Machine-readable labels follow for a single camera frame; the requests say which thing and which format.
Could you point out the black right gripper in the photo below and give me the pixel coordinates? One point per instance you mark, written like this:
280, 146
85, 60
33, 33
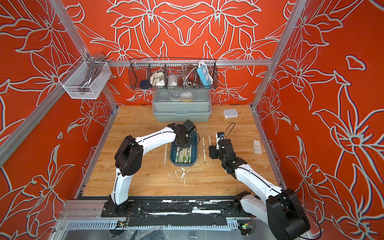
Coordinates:
212, 150

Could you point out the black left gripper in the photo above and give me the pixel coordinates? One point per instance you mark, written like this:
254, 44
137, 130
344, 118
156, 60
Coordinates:
188, 144

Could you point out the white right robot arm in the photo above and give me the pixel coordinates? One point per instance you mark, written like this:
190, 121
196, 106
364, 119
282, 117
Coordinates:
280, 209

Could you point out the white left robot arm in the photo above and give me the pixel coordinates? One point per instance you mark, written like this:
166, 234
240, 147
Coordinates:
129, 157

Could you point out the wrapped chopsticks in bin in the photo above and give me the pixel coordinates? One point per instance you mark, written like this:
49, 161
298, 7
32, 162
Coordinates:
183, 155

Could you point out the grey-green lidded storage box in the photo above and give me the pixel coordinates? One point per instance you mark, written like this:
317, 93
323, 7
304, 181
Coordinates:
176, 106

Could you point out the blue white box in basket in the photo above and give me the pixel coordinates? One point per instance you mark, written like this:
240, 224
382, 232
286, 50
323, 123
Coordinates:
205, 76

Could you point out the teal plastic chopstick bin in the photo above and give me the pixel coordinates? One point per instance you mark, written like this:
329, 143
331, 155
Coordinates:
195, 141

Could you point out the white remote control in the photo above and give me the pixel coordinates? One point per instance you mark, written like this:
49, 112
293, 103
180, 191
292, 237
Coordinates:
257, 147

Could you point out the metal tongs in basket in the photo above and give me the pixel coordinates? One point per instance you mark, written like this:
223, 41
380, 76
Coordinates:
96, 63

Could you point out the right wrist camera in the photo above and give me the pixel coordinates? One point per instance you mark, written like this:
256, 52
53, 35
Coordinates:
219, 136

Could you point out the white network switch box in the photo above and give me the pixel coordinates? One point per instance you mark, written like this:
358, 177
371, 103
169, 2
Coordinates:
230, 113

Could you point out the black wire wall basket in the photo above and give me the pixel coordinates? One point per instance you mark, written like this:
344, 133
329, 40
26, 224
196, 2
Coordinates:
172, 73

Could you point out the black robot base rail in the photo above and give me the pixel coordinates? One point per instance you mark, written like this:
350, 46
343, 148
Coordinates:
176, 211

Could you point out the clear plastic wall basket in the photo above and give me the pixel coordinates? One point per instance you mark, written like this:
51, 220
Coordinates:
72, 82

